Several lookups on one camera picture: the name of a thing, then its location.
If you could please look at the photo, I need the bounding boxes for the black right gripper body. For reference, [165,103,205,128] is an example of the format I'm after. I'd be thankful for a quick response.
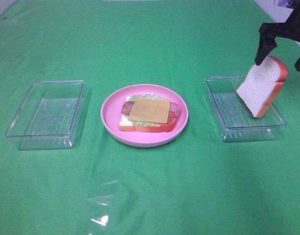
[259,0,300,43]

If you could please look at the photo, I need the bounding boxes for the bread slice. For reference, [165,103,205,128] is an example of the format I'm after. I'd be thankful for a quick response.
[236,55,288,118]
[119,95,177,133]

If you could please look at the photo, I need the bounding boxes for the bacon strip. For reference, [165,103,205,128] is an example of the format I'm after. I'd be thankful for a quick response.
[170,102,181,118]
[120,101,177,130]

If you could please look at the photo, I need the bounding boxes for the yellow cheese slice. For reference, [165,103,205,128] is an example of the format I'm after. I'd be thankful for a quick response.
[129,97,170,123]

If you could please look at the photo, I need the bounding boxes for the green lettuce leaf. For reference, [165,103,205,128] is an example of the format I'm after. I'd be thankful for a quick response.
[121,94,166,126]

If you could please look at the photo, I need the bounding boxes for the clear right plastic tray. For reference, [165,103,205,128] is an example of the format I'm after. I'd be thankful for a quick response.
[205,75,287,142]

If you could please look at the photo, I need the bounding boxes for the clear plastic tray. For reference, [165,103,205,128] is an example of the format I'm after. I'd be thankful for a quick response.
[205,75,287,142]
[5,80,86,150]

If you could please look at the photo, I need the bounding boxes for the pink round plate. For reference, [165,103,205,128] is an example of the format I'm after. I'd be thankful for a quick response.
[100,84,189,147]

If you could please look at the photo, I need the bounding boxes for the green tablecloth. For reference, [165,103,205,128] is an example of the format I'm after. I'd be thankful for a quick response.
[0,0,300,235]

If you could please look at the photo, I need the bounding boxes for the clear left plastic tray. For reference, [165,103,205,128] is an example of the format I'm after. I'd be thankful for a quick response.
[5,80,86,150]

